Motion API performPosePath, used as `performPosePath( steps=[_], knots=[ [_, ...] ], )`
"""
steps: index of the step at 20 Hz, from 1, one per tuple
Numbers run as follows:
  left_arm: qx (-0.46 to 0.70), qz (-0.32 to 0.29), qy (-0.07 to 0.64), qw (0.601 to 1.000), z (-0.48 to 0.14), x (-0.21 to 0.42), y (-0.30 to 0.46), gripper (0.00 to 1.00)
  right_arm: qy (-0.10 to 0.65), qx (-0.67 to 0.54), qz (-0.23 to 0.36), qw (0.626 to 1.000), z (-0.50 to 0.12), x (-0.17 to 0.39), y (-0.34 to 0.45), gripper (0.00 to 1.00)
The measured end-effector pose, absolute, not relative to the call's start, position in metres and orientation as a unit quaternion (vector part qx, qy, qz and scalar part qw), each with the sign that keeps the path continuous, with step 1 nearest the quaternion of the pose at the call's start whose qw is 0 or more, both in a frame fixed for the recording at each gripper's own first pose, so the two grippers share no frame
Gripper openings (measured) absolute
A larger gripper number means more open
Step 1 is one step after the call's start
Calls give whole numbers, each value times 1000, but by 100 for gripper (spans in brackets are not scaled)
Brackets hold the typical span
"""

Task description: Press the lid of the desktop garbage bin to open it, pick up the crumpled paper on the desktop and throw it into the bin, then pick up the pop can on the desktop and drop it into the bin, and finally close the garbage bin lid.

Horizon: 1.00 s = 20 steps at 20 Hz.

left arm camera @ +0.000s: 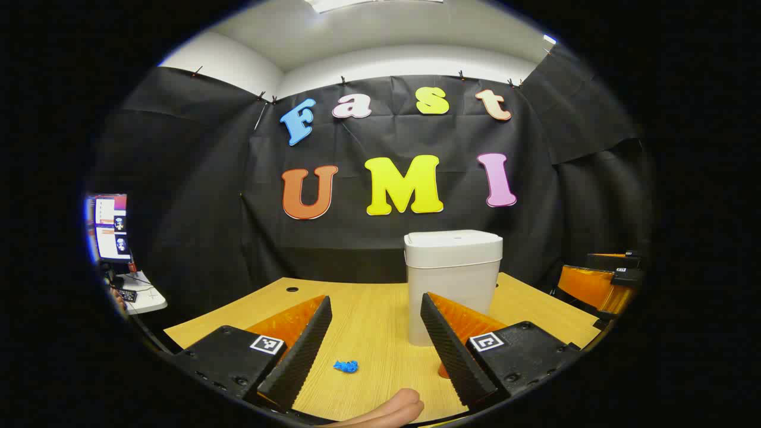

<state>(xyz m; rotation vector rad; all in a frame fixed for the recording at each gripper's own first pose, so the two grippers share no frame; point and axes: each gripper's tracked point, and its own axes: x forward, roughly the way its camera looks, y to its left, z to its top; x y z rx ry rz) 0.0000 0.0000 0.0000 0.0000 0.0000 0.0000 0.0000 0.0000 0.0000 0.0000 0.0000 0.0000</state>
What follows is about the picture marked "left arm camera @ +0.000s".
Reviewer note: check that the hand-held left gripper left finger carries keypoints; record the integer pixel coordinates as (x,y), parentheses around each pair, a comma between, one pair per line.
(303,351)

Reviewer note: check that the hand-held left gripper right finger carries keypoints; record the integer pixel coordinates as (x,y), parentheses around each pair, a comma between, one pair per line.
(455,356)

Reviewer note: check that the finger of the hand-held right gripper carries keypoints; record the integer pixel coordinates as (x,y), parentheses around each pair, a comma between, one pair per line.
(612,260)
(588,285)

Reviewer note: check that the blue paper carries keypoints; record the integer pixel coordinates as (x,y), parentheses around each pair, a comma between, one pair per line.
(346,366)

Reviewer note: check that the white desktop garbage bin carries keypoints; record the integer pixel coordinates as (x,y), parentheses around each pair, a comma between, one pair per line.
(452,267)

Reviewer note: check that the wooden desktop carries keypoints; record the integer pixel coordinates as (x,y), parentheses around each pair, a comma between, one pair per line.
(374,321)

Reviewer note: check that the white side table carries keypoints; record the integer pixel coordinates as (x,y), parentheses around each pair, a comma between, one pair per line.
(148,297)

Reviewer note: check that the small black device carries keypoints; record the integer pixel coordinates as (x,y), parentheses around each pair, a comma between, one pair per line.
(128,295)

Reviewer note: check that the black backdrop cloth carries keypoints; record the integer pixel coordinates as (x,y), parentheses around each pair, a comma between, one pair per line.
(208,178)

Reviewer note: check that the computer monitor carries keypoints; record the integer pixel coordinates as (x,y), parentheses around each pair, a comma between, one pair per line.
(110,229)

